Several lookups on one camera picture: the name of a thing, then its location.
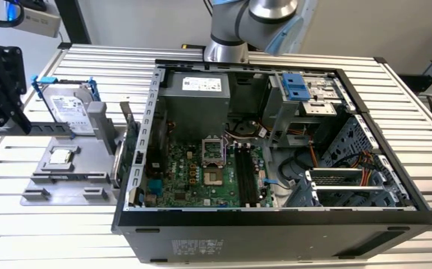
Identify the black RAM slot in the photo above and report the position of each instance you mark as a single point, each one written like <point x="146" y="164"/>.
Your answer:
<point x="253" y="175"/>
<point x="239" y="175"/>
<point x="245" y="175"/>
<point x="249" y="175"/>

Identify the hard disk in blue carrier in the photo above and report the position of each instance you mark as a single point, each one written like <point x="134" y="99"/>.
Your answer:
<point x="70" y="106"/>

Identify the green graphics card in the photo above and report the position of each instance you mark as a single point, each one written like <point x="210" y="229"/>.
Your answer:
<point x="130" y="145"/>

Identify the black open PC case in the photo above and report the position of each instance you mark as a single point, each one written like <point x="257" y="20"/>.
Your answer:
<point x="238" y="241"/>

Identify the black upright post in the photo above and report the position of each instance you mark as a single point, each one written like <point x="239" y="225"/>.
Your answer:
<point x="79" y="22"/>

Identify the teal expansion slot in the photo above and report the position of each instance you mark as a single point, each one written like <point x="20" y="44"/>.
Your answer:
<point x="155" y="187"/>

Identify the thin locking lever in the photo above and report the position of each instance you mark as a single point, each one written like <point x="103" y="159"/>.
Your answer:
<point x="225" y="152"/>

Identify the CPU socket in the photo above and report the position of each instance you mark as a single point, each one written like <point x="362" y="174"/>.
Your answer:
<point x="214" y="176"/>

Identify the grey metal disk bay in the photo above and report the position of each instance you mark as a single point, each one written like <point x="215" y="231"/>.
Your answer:
<point x="334" y="173"/>

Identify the silver CPU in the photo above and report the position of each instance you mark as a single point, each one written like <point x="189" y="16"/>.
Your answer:
<point x="60" y="157"/>

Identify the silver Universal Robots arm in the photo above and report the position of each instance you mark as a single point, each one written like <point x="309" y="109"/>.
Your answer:
<point x="267" y="14"/>

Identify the grey parts rack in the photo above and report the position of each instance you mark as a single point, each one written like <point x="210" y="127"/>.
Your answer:
<point x="88" y="157"/>

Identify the black table corner cap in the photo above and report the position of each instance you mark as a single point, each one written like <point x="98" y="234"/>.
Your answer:
<point x="380" y="60"/>
<point x="64" y="45"/>

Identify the blue plastic drive latch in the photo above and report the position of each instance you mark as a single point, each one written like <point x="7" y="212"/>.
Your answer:
<point x="294" y="87"/>

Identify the grey power supply unit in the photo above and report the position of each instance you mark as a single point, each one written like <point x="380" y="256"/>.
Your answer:
<point x="193" y="112"/>

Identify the green motherboard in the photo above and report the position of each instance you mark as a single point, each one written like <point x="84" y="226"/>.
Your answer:
<point x="185" y="179"/>

